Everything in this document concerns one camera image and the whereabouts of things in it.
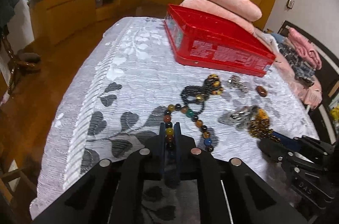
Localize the dark headboard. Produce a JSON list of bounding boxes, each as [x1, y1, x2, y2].
[[278, 21, 338, 144]]

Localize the amber small bead necklace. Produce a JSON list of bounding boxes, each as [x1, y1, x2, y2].
[[247, 117, 282, 143]]

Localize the red tin box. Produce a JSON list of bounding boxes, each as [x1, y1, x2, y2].
[[164, 4, 276, 77]]

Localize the wooden sideboard cabinet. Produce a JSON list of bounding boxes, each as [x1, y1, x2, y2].
[[28, 0, 139, 46]]

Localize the plaid folded clothes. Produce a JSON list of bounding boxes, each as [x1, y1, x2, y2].
[[278, 43, 315, 87]]

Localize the yellow amber oval pendant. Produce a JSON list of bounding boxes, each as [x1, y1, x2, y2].
[[256, 108, 269, 120]]

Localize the multicolour stone bead bracelet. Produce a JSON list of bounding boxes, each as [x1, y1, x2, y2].
[[163, 103, 215, 153]]

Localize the wooden coat stand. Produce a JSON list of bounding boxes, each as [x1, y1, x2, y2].
[[1, 25, 41, 95]]

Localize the white floral bedspread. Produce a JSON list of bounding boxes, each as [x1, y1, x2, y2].
[[30, 17, 317, 218]]

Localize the wall intercom phone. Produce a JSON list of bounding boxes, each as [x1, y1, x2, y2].
[[286, 0, 295, 10]]

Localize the silver ball chain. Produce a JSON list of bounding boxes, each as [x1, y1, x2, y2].
[[227, 74, 250, 94]]

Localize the pink folded clothes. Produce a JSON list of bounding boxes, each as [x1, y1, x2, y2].
[[288, 28, 322, 70]]

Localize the black bead necklace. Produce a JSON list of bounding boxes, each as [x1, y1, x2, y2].
[[180, 73, 225, 114]]

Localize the lower pink folded quilt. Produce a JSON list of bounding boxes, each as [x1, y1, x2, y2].
[[180, 0, 254, 34]]

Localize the silver metal wristwatch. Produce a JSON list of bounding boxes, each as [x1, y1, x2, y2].
[[218, 105, 259, 130]]

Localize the pink bed sheet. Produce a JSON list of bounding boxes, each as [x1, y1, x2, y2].
[[254, 27, 324, 110]]

